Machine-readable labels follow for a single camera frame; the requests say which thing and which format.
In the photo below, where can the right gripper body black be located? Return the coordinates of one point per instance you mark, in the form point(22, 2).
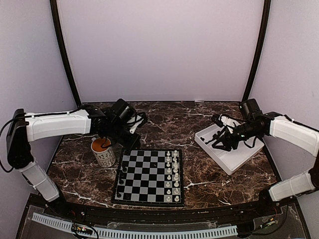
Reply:
point(234, 142)

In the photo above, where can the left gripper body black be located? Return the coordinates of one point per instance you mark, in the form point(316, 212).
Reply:
point(126, 143)

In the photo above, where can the white plastic tray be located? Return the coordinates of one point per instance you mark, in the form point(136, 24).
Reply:
point(228, 161)

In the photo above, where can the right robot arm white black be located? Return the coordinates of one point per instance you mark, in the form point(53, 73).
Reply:
point(256, 124)

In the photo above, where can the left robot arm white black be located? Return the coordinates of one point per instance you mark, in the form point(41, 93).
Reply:
point(118, 122)

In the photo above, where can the black silver chess board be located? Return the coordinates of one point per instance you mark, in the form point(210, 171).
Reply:
point(144, 182)

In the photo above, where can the white chess pieces row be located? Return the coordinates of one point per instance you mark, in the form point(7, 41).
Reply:
point(172, 178)

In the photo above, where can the patterned mug orange inside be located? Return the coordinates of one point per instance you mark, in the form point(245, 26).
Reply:
point(102, 149)

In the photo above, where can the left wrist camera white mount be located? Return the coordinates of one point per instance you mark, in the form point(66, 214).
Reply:
point(136, 121)

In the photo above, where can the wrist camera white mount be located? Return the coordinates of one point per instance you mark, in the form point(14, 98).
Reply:
point(136, 121)
point(224, 120)

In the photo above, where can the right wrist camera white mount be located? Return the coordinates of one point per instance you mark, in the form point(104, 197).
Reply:
point(224, 120)

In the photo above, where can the right black frame post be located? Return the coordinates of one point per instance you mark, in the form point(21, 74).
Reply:
point(258, 50)

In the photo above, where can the black frame post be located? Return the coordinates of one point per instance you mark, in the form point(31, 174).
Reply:
point(63, 52)
point(258, 50)

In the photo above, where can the black aluminium front rail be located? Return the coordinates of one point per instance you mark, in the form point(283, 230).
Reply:
point(242, 215)

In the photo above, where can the white slotted cable duct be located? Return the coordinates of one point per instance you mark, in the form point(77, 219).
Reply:
point(104, 233)

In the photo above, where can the left black frame post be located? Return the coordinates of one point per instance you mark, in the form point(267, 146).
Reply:
point(63, 52)

